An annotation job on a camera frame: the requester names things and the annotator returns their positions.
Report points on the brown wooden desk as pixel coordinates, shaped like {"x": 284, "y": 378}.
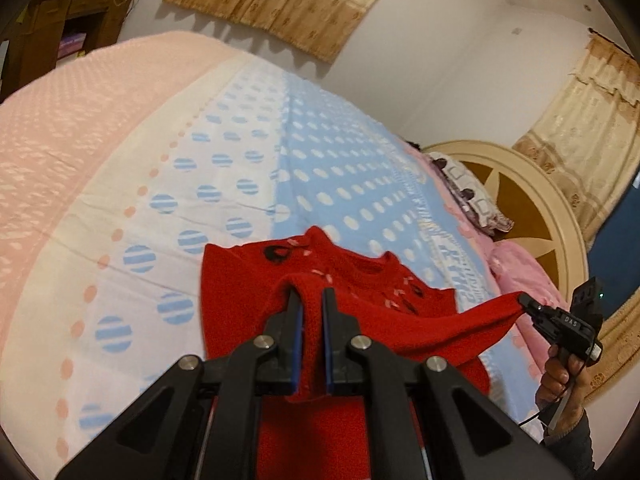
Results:
{"x": 45, "y": 15}

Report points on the pink box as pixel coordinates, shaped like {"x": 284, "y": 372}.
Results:
{"x": 71, "y": 45}

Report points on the red knitted sweater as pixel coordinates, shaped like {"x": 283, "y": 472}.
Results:
{"x": 425, "y": 325}

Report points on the pink quilted pillow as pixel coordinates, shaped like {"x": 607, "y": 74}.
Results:
{"x": 525, "y": 275}

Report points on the patterned white and purple pillow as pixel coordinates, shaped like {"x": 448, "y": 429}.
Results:
{"x": 472, "y": 195}

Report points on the wide beige floral curtain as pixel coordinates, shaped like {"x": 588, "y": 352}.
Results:
{"x": 300, "y": 0}

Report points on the cream and brown bed headboard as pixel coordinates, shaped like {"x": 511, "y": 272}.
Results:
{"x": 525, "y": 200}

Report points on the dotted pink and blue blanket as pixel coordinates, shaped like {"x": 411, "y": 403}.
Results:
{"x": 150, "y": 160}

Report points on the person's right hand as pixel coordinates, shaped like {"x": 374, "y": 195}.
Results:
{"x": 552, "y": 380}

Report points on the dark blue window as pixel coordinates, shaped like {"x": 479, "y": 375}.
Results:
{"x": 617, "y": 250}

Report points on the narrow beige floral curtain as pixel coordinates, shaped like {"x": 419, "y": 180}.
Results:
{"x": 590, "y": 130}

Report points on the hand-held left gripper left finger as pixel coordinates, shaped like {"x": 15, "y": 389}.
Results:
{"x": 297, "y": 340}

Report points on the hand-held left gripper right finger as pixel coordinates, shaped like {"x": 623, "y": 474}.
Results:
{"x": 327, "y": 340}

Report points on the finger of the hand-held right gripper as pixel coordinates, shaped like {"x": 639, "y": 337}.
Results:
{"x": 541, "y": 321}
{"x": 531, "y": 304}

